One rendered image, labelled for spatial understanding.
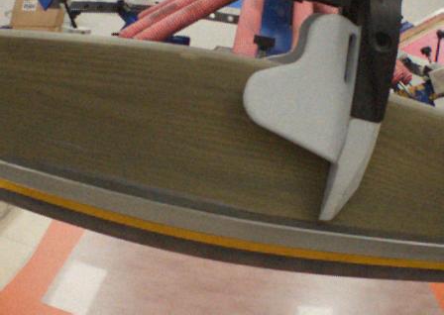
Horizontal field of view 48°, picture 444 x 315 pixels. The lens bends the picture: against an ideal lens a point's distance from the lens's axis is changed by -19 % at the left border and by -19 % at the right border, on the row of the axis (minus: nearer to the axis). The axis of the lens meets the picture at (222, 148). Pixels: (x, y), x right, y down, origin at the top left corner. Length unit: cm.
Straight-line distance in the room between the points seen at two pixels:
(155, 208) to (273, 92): 7
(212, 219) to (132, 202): 4
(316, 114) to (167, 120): 6
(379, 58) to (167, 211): 11
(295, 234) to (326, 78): 7
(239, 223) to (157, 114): 6
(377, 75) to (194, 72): 8
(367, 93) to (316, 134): 3
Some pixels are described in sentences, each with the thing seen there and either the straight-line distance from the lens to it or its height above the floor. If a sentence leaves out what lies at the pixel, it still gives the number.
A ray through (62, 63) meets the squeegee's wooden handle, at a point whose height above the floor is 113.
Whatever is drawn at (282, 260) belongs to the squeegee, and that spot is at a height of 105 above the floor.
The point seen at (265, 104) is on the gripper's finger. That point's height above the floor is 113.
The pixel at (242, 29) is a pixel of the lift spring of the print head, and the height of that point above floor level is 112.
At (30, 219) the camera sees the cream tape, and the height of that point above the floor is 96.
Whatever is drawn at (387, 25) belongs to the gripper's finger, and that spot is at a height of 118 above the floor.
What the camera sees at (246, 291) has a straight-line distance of 46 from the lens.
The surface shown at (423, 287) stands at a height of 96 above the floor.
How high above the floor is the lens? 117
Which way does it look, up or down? 14 degrees down
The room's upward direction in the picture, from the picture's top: 10 degrees clockwise
